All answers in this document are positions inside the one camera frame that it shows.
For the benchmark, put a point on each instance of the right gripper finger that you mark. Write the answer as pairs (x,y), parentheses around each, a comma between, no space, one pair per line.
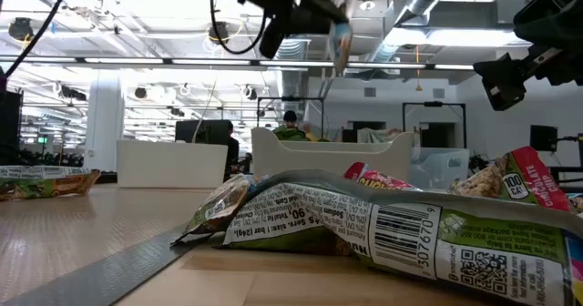
(567,69)
(501,83)

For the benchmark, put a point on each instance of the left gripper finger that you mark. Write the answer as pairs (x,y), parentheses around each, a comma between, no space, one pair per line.
(319,14)
(273,39)

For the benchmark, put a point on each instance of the green 100 calorie granola bar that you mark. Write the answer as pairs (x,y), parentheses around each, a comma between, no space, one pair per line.
(519,180)

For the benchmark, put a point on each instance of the red and yellow granola bar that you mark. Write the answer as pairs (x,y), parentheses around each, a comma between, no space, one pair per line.
(378,178)

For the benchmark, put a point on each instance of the brown and blue granola bar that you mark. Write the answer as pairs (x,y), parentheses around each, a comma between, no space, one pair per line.
(218,206)

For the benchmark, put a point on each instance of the green white barcode granola bar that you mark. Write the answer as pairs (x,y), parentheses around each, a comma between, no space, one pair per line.
(410,233)

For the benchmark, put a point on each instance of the green and orange granola bar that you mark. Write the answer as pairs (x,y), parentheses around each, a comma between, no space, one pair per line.
(45,185)

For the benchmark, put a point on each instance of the round black ceiling device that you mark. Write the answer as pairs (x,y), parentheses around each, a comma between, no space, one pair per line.
(218,33)
(20,28)

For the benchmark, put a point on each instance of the small black monitor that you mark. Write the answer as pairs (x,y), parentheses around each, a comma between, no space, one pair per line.
(544,137)

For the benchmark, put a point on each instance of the long ceiling light strip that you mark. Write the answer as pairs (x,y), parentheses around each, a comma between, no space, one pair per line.
(205,62)

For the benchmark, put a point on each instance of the person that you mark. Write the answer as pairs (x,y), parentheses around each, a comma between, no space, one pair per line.
(232,151)
(291,133)

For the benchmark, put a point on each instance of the clear plastic bin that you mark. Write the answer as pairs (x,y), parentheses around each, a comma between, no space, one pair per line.
(437,169)

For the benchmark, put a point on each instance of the white bin with curved ends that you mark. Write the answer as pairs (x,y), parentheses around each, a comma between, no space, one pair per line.
(319,160)

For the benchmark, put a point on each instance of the pale green cloth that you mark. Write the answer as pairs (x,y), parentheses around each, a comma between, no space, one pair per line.
(378,136)

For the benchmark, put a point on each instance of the white rectangular bin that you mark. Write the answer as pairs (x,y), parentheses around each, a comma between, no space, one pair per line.
(168,165)

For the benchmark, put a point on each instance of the white pillar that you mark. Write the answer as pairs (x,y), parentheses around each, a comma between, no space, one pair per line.
(104,124)

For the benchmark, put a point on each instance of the black cabinet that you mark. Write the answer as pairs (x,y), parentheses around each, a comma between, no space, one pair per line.
(10,128)

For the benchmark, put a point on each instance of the grey tape strip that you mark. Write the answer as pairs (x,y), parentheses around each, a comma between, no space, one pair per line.
(105,274)

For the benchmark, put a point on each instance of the silver corrugated ventilation duct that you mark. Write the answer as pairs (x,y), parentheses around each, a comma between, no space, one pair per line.
(291,48)

